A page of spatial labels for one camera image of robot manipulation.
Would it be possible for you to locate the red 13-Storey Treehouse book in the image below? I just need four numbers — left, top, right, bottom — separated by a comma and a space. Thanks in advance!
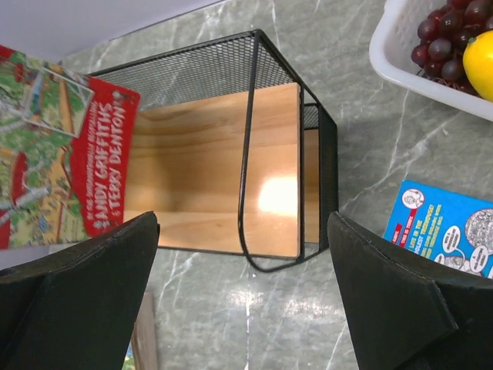
1, 47, 140, 250

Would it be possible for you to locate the blue cartoon book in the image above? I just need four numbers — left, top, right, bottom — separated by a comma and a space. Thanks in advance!
384, 180, 492, 278

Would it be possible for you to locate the wood and wire shelf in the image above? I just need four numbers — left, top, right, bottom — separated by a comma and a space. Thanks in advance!
96, 29, 339, 271

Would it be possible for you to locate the white plastic fruit basket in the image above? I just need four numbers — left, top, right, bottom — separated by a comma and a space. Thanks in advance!
368, 0, 493, 123

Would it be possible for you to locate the purple 117-Storey Treehouse book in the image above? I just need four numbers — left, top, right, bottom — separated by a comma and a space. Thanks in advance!
122, 291, 159, 370

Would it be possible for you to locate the yellow lemon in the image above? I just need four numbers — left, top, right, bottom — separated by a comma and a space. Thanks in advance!
462, 30, 492, 102

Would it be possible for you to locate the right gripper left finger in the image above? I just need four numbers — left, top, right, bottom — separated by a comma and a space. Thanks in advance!
1, 211, 159, 369

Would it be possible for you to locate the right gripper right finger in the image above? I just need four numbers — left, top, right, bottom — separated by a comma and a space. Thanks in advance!
327, 212, 492, 369

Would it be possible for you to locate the dark grape bunch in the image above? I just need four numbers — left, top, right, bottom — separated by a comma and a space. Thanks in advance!
411, 0, 492, 98

